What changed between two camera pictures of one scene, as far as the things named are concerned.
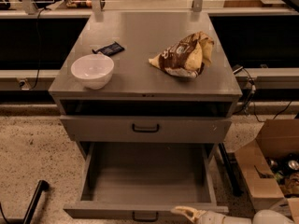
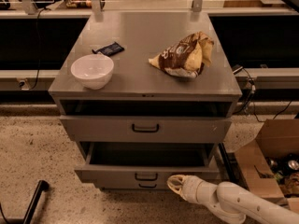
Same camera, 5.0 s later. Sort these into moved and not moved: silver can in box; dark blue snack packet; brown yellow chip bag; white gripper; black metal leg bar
Moved: white gripper
Not moved: brown yellow chip bag; silver can in box; black metal leg bar; dark blue snack packet
